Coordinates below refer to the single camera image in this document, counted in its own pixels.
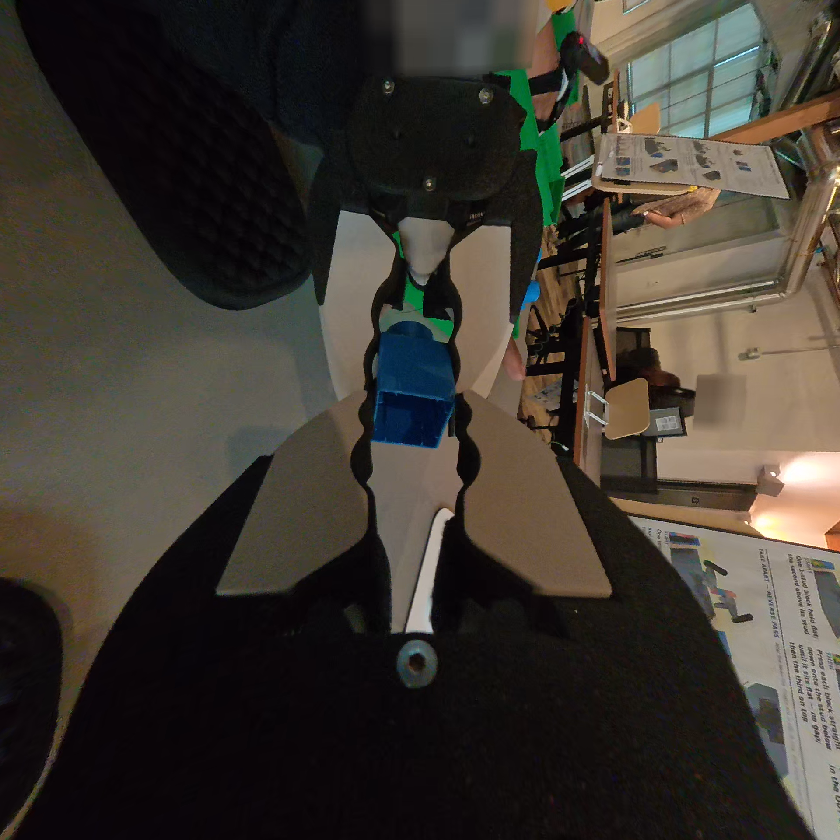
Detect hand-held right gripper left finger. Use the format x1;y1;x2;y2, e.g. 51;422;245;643
215;392;380;598

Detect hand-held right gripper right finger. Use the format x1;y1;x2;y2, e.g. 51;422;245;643
456;390;614;599

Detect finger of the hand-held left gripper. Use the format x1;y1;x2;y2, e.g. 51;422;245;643
317;212;399;401
448;225;513;398

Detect green plastic bin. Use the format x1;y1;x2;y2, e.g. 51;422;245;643
400;69;567;339

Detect wooden desk black legs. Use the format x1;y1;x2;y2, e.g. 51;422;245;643
571;197;618;473

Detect rounded wooden board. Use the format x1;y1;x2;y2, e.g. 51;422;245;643
604;377;651;441

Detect black textured mat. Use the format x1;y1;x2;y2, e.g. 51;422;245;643
16;0;316;309

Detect laminated instruction sheet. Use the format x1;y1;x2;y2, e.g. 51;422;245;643
640;518;840;840
594;133;790;200

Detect black mouse pad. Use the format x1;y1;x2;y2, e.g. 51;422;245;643
0;577;64;828

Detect silver ventilation duct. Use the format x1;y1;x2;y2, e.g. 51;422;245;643
617;0;840;324

